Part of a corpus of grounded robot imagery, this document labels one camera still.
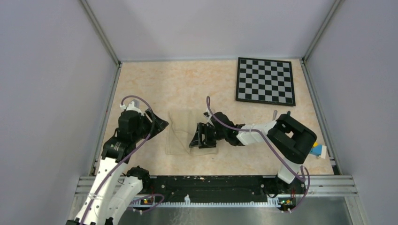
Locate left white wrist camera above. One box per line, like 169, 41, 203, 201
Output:
120, 100, 143, 115

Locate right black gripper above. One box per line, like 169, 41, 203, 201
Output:
189, 122, 227, 149

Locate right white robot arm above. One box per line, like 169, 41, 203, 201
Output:
189, 112, 317, 193

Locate black white checkerboard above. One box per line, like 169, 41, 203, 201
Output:
235, 57, 296, 106

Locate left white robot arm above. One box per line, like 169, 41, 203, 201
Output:
66, 107, 168, 225

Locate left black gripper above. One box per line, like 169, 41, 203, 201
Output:
132, 108, 168, 143

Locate silver knife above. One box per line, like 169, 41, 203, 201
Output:
272, 110, 278, 120

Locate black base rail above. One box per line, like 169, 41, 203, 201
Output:
140, 175, 305, 203

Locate colourful toy blocks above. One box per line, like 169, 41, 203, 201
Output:
309, 142, 327, 159

